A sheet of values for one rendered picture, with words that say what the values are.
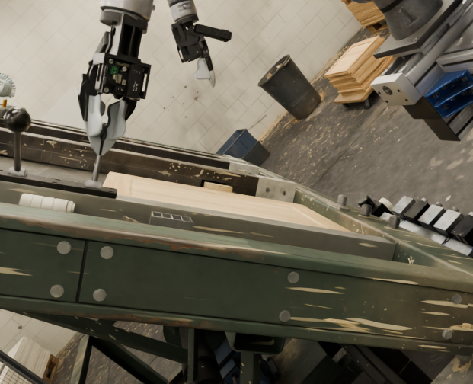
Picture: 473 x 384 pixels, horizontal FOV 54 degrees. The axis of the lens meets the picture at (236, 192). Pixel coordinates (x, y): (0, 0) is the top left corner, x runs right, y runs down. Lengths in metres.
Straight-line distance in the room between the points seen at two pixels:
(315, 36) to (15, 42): 3.89
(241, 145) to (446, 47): 4.19
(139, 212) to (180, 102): 5.59
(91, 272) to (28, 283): 0.07
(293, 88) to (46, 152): 4.36
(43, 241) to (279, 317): 0.30
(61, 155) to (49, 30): 5.15
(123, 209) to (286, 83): 4.77
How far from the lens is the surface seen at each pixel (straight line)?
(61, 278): 0.58
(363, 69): 4.33
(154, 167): 1.38
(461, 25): 1.48
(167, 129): 6.35
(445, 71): 1.43
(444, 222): 1.16
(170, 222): 0.77
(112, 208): 0.80
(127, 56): 0.72
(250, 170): 1.90
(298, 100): 5.56
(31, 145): 1.41
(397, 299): 0.68
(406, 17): 1.42
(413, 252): 0.91
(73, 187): 0.80
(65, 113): 4.97
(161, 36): 6.43
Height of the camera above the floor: 1.42
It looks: 15 degrees down
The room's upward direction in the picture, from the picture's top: 47 degrees counter-clockwise
